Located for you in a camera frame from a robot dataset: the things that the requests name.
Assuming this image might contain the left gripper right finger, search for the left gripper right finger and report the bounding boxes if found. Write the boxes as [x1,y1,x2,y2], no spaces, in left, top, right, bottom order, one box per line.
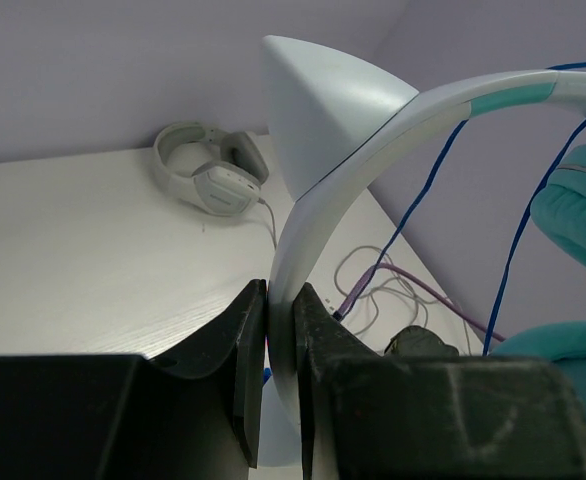
[294,285,586,479]

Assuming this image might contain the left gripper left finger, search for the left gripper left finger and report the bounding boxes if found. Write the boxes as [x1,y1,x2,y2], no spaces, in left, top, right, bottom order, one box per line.
[0,280,266,479]

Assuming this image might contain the teal cat-ear headphones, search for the teal cat-ear headphones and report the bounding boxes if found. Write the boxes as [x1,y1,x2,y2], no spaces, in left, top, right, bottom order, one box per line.
[262,36,586,440]

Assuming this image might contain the thin blue headphone cable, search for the thin blue headphone cable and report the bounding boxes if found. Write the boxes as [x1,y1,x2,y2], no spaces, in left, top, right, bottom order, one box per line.
[257,60,586,441]

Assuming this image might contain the grey white headphones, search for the grey white headphones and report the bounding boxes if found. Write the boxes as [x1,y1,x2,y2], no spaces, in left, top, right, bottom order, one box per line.
[152,122,270,217]

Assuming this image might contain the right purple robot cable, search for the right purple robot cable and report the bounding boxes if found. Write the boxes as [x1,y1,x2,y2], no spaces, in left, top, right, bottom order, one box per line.
[332,263,509,344]

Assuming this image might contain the grey headphone cable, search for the grey headphone cable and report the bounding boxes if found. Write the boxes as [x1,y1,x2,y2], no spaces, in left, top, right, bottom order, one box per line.
[257,197,489,356]

